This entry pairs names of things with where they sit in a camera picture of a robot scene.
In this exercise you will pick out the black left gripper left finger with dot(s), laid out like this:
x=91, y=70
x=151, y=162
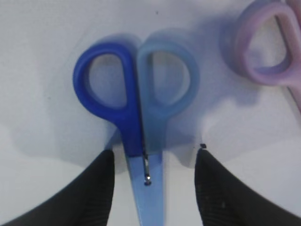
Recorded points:
x=86, y=201

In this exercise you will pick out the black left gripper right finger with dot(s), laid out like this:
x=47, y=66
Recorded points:
x=224, y=200

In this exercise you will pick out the blue scissors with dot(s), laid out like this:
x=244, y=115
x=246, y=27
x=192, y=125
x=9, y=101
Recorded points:
x=142, y=121

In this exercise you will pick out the pink scissors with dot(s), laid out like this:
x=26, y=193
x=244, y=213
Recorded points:
x=266, y=44

